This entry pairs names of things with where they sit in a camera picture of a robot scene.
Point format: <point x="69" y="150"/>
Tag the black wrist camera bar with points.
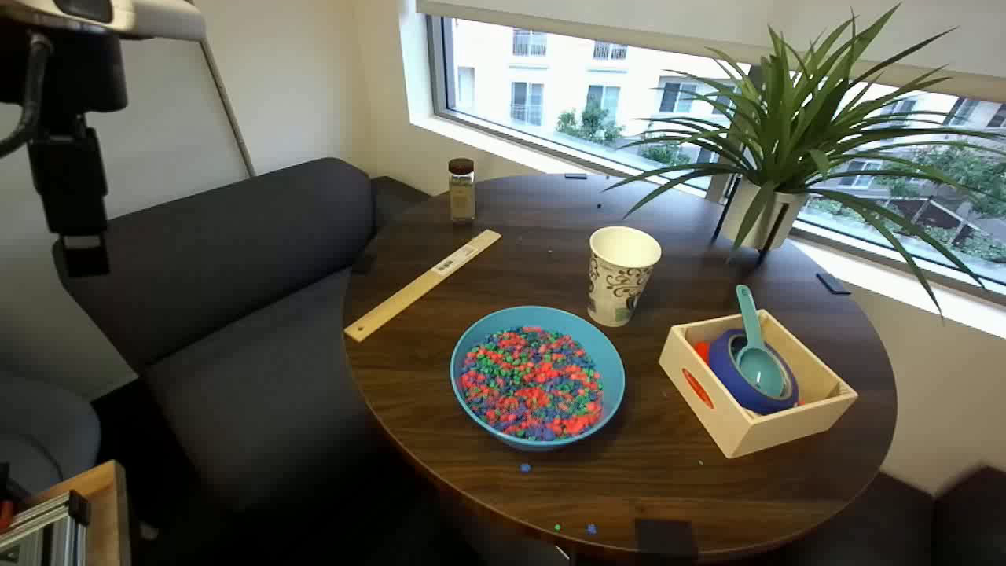
<point x="88" y="72"/>

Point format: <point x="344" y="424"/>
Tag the orange object in box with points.
<point x="698" y="351"/>

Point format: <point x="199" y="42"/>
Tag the pale wooden box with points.
<point x="772" y="424"/>

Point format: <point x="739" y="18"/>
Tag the wooden crate with metal rail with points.
<point x="98" y="515"/>

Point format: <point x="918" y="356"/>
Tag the glass spice jar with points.
<point x="465" y="192"/>

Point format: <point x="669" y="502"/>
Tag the white plant pot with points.
<point x="750" y="215"/>

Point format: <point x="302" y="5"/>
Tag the teal measuring scoop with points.
<point x="763" y="363"/>

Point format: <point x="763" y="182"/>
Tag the loose blue bead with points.
<point x="523" y="467"/>

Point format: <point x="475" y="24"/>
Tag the grey upholstered chair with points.
<point x="42" y="429"/>

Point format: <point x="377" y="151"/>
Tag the pale wooden ruler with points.
<point x="420" y="288"/>

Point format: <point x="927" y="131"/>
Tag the green spiky plant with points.
<point x="803" y="115"/>

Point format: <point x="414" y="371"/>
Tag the window with frame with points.
<point x="568" y="82"/>

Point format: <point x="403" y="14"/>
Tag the dark grey sofa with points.
<point x="252" y="348"/>

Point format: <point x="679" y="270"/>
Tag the colourful beads pile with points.
<point x="532" y="380"/>

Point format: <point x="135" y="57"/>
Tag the blue bowl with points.
<point x="474" y="413"/>

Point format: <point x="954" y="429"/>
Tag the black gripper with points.
<point x="69" y="176"/>

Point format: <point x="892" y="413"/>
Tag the patterned white paper cup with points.
<point x="622" y="278"/>

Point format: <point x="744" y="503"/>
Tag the dark seat cushion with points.
<point x="974" y="519"/>

